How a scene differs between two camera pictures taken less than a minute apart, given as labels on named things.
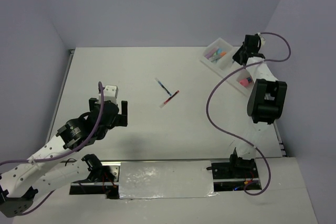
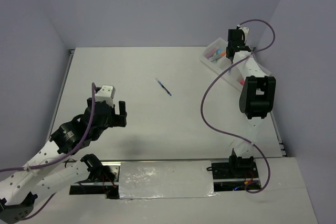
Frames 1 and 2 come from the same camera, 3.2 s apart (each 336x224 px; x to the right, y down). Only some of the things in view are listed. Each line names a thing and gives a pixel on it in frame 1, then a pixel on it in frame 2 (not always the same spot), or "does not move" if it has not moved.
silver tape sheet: (147, 180) does not move
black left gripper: (122, 120) does not move
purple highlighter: (210, 53) does not move
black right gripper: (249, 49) -> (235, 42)
